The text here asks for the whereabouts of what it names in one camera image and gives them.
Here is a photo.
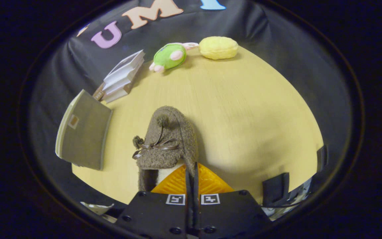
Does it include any white photo cover book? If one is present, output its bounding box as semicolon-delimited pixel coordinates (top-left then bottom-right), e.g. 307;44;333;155
104;49;145;84

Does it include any black flat panel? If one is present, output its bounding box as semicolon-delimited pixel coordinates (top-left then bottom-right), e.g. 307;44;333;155
262;172;291;207
316;145;328;172

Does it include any yellow plush toy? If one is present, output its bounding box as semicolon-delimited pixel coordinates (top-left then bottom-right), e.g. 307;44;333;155
198;36;239;60

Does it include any grey storage box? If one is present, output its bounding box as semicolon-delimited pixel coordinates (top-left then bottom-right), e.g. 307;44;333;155
55;89;113;171

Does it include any brown fleece shoe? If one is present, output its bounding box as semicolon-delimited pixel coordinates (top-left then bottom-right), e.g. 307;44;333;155
132;106;199;193

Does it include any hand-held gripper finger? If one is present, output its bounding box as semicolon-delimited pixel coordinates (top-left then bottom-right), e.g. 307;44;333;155
193;162;272;239
116;162;194;239

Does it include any green and pink plush toy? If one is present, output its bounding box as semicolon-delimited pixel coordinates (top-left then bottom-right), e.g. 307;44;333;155
149;42;199;74

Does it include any brown book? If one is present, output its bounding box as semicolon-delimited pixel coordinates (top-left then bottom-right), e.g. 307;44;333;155
92;83;107;101

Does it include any white crumpled sheet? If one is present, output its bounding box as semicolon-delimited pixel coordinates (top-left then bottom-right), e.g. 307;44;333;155
80;201;115;216

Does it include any black backdrop cloth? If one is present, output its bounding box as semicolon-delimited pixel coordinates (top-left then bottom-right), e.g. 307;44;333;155
29;0;354;213

